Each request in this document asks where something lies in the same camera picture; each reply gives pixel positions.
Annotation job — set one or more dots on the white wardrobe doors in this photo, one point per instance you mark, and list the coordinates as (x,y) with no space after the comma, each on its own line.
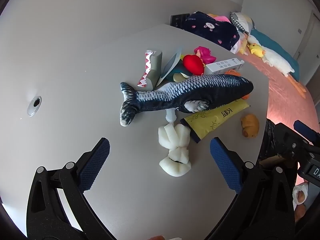
(308,22)

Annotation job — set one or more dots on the yellow printed packet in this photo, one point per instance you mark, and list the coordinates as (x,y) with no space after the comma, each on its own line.
(212,120)

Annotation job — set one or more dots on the navy bunny print blanket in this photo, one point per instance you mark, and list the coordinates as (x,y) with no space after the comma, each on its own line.
(212,30)

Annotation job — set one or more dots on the yellow duck plush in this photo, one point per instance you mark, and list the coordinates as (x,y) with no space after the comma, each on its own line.
(257,50)

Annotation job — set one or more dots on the bed with pink sheet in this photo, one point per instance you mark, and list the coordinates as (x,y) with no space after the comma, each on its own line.
(282,90)

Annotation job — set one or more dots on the teal and cream toy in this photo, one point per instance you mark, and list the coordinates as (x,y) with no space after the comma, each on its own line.
(178,70)

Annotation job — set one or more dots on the blue grey plush fish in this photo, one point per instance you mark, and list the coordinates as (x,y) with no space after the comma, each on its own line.
(190,92)

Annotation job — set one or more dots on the black switch panel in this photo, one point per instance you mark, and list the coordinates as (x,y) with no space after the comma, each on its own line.
(178,19)

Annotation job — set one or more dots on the white plastic plug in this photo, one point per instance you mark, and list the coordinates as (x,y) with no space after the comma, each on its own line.
(171,116)

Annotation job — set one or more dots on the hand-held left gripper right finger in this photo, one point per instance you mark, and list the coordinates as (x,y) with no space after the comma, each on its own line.
(226,165)

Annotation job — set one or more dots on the pink fleece cloth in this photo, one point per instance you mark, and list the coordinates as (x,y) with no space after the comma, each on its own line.
(221,18)

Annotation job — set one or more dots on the pink rubber toy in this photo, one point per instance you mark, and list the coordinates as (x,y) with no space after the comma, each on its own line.
(203,53)

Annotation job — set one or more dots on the white goose plush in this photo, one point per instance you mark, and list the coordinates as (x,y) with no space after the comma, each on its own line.
(272,57)

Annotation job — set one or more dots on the red plush ball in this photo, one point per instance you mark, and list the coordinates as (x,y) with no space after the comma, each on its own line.
(192,63)

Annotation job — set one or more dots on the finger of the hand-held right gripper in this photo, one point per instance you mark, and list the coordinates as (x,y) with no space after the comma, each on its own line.
(305,130)

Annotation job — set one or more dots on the long white cardboard box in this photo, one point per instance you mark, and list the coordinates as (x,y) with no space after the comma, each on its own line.
(223,66)

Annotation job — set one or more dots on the yellow green toy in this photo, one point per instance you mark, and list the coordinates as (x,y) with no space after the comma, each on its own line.
(178,77)

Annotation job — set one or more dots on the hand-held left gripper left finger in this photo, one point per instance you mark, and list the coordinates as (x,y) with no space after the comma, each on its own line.
(96,162)

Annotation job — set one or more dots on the white foam wrap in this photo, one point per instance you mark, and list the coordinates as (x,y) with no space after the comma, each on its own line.
(173,150)

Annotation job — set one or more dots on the checkered patchwork pillow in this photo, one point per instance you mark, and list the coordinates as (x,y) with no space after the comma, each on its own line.
(241,22)

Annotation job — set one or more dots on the teal pillow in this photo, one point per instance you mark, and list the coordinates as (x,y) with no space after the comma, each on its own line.
(273,45)

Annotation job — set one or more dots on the round metal desk grommet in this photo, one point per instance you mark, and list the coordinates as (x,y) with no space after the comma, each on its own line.
(35,102)

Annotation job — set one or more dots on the orange brown squishy toy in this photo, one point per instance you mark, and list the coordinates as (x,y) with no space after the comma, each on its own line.
(250,125)

